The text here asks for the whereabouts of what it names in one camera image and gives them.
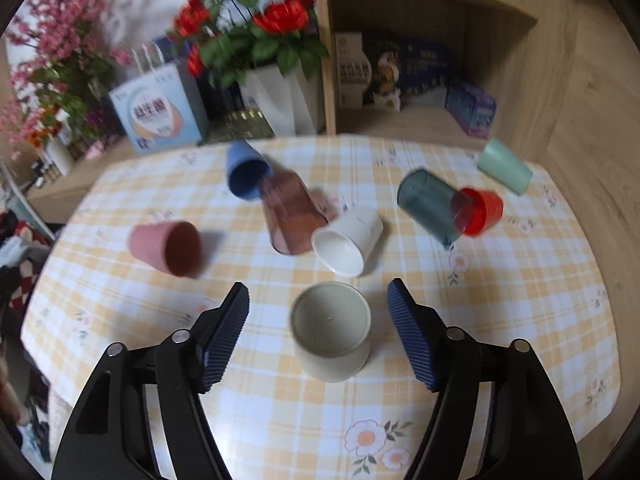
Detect translucent pink cup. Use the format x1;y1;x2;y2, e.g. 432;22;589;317
261;170;331;254

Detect yellow plaid tablecloth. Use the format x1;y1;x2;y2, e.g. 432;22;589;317
22;134;621;480

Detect blue cup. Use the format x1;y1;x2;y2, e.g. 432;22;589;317
225;140;275;201

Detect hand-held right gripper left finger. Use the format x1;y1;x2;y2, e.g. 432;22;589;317
50;282;251;480

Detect white vase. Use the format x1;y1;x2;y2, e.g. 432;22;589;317
239;63;321;137

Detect light blue gift box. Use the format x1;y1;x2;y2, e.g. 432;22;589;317
109;43;211;155

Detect white cup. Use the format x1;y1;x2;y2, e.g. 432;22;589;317
311;207;384;277

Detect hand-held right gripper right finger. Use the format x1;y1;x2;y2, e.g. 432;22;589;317
387;278;584;480

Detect dark printed box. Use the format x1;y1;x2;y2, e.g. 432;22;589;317
362;33;454;109

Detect wooden shelf cabinet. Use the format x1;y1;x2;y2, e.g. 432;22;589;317
317;0;640;166

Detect purple box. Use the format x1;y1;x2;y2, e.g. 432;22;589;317
445;80;498;139

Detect beige cup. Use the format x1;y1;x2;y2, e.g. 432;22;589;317
290;282;372;384

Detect mint green cup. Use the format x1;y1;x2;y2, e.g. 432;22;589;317
477;138;533;195

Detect translucent dark teal cup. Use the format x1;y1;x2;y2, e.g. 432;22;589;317
397;169;479;249

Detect white carton box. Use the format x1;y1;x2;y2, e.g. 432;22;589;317
334;32;367;110

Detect red flower bouquet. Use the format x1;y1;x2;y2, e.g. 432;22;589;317
168;0;331;90

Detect pink blossom branches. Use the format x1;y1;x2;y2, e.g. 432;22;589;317
0;0;132;161

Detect red cup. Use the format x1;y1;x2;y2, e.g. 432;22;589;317
451;187;504;237

